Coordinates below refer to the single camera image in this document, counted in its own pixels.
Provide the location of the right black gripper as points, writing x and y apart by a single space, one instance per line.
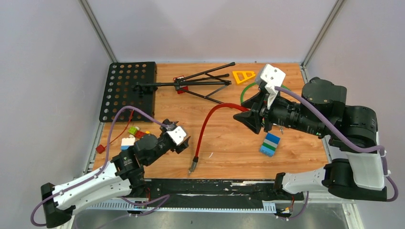
252 118

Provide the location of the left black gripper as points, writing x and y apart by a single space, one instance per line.
178 148

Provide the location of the silver keys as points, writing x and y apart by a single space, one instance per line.
281 129

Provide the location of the red cable lock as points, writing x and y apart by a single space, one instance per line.
220 141

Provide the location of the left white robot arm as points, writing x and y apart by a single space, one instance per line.
119 177

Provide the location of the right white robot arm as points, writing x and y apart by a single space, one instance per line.
321 110

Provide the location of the red yellow toy brick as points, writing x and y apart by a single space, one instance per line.
140 134

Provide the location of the green toy brick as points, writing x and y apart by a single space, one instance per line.
133 130

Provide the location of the yellow plastic triangle piece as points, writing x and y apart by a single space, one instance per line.
243 76

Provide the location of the blue green white brick stack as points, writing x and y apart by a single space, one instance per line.
269 145

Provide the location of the red label card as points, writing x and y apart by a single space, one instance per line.
180 88

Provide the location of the black perforated music stand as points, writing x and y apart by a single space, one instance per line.
135 84

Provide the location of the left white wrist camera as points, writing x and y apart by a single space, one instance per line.
178 135

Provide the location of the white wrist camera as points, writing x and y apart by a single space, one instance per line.
267 80
178 135

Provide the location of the green cable lock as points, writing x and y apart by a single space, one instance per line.
247 91

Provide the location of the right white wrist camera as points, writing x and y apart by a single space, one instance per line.
267 80

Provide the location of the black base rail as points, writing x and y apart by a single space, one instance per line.
213 193

